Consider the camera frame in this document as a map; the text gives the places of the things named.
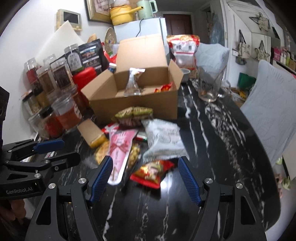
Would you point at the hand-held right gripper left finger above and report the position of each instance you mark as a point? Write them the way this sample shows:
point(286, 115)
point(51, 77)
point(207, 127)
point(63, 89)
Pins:
point(101, 178)

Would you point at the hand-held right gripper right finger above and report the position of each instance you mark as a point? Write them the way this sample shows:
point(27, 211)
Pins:
point(189, 178)

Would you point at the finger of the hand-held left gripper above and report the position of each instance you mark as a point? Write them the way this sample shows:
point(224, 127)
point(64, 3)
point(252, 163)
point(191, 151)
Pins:
point(49, 146)
point(67, 160)

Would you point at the pink snack packet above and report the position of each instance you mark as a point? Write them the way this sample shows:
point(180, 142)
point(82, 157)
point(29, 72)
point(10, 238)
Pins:
point(121, 153)

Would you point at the small tan box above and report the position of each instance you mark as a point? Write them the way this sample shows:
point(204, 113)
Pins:
point(91, 133)

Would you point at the red yellow snack packet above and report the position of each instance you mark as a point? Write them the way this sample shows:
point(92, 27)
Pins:
point(151, 172)

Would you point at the white patterned snack packet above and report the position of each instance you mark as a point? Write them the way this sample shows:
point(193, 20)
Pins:
point(161, 141)

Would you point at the green snack packet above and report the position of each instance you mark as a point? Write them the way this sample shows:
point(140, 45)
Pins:
point(143, 112)
point(124, 113)

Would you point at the brown cardboard box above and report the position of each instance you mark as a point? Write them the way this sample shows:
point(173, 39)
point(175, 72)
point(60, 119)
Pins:
point(138, 106)

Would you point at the cluster of spice jars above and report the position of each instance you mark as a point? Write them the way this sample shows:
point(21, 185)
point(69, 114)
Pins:
point(57, 76)

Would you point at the red plastic canister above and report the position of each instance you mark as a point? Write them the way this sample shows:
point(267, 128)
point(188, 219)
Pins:
point(84, 77)

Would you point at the green slipper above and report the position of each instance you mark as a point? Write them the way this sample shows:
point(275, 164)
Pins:
point(283, 182)

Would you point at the red gold foil packet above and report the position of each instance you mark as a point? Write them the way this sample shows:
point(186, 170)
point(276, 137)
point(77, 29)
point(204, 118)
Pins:
point(167, 87)

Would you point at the glass mug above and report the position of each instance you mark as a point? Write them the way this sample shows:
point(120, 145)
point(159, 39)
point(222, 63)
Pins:
point(209, 84)

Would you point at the small white bottle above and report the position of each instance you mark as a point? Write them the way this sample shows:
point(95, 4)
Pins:
point(112, 67)

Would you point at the black printed package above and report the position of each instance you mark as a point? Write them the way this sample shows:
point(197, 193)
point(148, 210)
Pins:
point(91, 54)

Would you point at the clear cellophane packet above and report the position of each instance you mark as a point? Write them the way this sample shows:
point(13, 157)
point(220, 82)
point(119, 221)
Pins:
point(134, 81)

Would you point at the metal bowl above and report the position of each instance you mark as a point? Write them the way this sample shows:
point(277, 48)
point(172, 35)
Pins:
point(185, 75)

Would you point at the light blue padded chair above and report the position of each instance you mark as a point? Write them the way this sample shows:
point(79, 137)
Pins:
point(211, 55)
point(268, 109)

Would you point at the white foam board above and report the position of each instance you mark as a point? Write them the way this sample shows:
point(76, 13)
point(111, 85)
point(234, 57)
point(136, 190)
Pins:
point(62, 37)

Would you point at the red package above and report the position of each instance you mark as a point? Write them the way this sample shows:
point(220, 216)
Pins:
point(109, 52)

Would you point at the green bag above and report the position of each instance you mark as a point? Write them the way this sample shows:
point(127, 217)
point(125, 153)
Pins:
point(246, 81)

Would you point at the large red white nut bag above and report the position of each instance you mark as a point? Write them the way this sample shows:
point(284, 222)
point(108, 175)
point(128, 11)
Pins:
point(183, 49)

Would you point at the canvas tote bag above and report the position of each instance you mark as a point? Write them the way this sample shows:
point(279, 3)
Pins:
point(262, 52)
point(242, 47)

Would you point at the framed picture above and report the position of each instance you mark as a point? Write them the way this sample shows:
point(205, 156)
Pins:
point(97, 11)

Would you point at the yellow pot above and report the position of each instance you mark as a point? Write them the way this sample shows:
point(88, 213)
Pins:
point(121, 15)

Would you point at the hanging plastic bag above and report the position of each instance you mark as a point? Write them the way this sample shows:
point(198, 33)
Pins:
point(217, 29)

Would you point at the dark brown door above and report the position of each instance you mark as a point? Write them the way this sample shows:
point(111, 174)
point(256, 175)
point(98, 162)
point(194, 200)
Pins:
point(179, 24)

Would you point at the row of cosmetic bottles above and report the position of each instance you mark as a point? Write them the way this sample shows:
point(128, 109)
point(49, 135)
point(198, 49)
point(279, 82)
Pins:
point(285, 56)

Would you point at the white fridge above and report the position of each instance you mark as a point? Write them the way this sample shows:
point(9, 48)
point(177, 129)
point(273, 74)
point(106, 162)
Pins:
point(150, 26)

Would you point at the light green kettle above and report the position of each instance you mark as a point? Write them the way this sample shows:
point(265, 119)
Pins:
point(144, 9)

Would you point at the wall intercom panel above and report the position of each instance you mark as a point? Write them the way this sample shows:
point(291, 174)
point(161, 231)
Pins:
point(69, 18)

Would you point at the star wall decoration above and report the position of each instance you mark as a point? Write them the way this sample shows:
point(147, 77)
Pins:
point(261, 22)

